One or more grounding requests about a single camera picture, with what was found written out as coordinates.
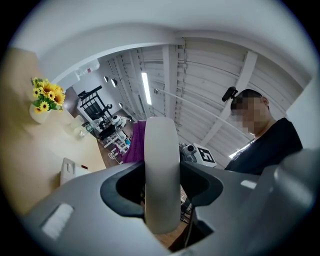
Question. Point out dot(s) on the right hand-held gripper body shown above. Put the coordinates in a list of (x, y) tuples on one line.
[(197, 155)]

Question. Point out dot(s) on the purple cloth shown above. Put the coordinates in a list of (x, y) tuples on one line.
[(135, 142)]

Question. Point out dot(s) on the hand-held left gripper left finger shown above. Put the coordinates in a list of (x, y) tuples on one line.
[(87, 212)]

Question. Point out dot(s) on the black metal railing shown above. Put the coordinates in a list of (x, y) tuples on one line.
[(93, 102)]

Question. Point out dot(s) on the black pendant lamp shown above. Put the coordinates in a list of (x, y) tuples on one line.
[(106, 79), (114, 82)]

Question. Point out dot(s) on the ceiling tube light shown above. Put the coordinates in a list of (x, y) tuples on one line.
[(146, 88)]

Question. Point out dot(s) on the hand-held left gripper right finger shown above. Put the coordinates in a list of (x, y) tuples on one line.
[(250, 205)]

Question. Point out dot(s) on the clear plastic water bottle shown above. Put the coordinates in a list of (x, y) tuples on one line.
[(90, 127)]

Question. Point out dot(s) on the person's head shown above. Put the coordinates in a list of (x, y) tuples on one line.
[(251, 112)]

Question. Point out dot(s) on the white flower vase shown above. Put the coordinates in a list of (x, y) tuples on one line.
[(38, 115)]

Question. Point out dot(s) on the clear water jug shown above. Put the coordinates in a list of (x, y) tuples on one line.
[(87, 70)]

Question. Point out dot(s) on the yellow sunflower bouquet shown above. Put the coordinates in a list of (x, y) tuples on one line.
[(48, 93)]

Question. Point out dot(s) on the white telephone base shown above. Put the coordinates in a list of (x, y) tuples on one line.
[(72, 171)]

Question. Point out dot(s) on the black head-mounted camera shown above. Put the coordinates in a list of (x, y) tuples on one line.
[(229, 93)]

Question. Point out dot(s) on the person's black shirt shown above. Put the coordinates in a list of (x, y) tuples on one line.
[(270, 150)]

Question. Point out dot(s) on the white telephone handset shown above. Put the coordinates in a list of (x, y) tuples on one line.
[(162, 175)]

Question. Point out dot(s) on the translucent plastic cup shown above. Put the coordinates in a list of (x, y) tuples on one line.
[(75, 123)]

